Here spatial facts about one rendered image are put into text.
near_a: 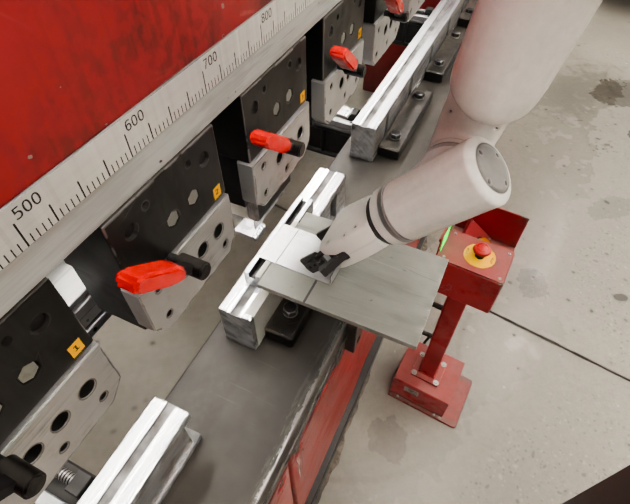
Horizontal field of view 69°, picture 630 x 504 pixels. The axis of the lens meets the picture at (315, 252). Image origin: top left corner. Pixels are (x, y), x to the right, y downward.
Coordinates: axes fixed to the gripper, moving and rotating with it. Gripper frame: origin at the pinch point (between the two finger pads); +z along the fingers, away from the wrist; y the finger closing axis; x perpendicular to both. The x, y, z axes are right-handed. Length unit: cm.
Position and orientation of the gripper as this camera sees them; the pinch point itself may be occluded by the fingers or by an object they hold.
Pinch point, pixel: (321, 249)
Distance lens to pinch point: 74.7
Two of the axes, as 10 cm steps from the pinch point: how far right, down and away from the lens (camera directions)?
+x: 6.9, 6.7, 2.9
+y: -4.3, 6.9, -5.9
